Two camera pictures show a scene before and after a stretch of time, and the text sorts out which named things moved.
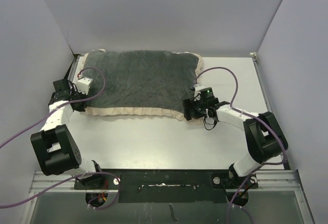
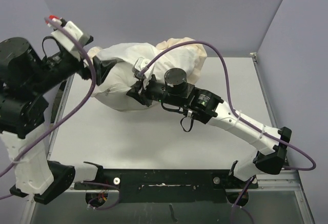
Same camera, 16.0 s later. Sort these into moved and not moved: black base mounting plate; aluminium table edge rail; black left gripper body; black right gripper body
Moved: black right gripper body; black left gripper body
Not moved: aluminium table edge rail; black base mounting plate
